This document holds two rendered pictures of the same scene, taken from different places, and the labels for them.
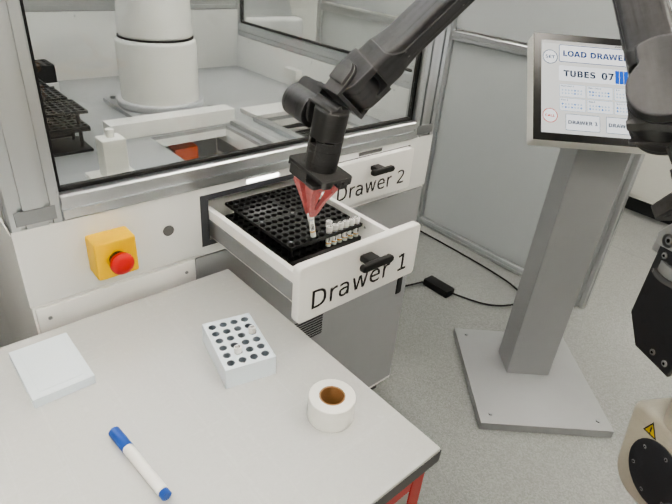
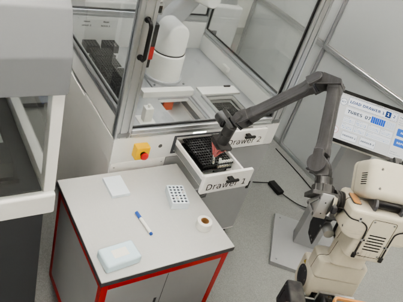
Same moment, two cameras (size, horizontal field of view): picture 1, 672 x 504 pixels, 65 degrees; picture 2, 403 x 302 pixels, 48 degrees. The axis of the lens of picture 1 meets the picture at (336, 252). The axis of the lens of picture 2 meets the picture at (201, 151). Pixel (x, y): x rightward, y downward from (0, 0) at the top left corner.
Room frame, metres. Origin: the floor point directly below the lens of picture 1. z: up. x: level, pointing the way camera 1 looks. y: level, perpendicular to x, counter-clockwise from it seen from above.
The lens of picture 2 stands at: (-0.95, 0.03, 2.20)
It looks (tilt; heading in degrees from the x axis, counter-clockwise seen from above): 35 degrees down; 3
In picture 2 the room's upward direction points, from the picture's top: 19 degrees clockwise
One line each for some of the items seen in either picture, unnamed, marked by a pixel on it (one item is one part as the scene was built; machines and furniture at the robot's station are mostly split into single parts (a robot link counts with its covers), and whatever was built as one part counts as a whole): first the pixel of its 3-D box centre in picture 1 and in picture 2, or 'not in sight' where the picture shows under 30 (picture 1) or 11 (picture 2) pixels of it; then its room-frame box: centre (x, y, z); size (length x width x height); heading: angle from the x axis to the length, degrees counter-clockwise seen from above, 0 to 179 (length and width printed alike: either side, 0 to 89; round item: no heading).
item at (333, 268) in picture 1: (359, 268); (226, 180); (0.81, -0.05, 0.87); 0.29 x 0.02 x 0.11; 134
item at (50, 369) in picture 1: (51, 367); (116, 186); (0.61, 0.43, 0.77); 0.13 x 0.09 x 0.02; 44
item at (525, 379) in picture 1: (563, 265); (331, 196); (1.52, -0.75, 0.51); 0.50 x 0.45 x 1.02; 2
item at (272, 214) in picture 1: (292, 226); (205, 155); (0.95, 0.09, 0.87); 0.22 x 0.18 x 0.06; 44
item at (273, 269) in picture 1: (289, 227); (204, 154); (0.96, 0.10, 0.86); 0.40 x 0.26 x 0.06; 44
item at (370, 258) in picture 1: (372, 260); (231, 179); (0.79, -0.06, 0.91); 0.07 x 0.04 x 0.01; 134
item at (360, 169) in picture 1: (370, 177); (244, 137); (1.24, -0.07, 0.87); 0.29 x 0.02 x 0.11; 134
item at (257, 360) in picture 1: (238, 348); (177, 196); (0.68, 0.15, 0.78); 0.12 x 0.08 x 0.04; 31
